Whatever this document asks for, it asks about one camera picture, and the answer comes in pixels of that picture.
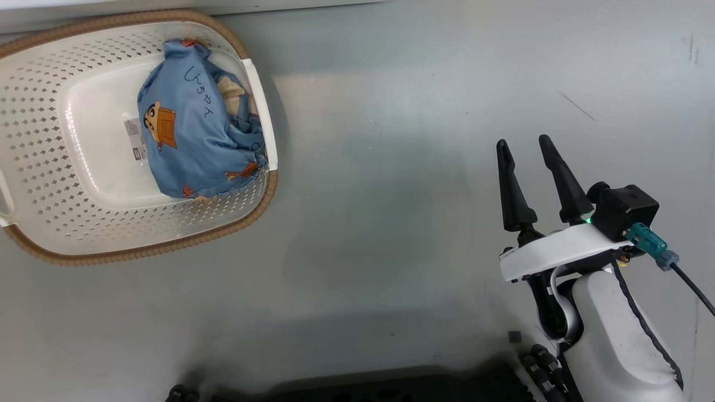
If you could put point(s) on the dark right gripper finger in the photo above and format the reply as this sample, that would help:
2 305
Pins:
516 201
570 195

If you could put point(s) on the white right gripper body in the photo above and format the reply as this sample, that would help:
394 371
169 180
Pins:
558 251

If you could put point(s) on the blue garment with handwritten text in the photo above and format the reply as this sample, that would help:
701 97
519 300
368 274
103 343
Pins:
195 151

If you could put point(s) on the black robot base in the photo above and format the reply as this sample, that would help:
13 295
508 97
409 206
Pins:
391 391

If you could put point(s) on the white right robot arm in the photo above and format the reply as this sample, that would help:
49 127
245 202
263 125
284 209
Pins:
609 346

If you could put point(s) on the white basket bottom label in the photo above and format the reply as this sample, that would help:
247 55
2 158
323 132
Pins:
136 139

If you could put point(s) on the cream perforated laundry basket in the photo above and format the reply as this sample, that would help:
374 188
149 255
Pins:
56 184

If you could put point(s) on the white front-load washing machine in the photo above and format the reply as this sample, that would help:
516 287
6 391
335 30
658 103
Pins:
84 11

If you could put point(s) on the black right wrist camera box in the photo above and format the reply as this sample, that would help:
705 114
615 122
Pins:
625 209

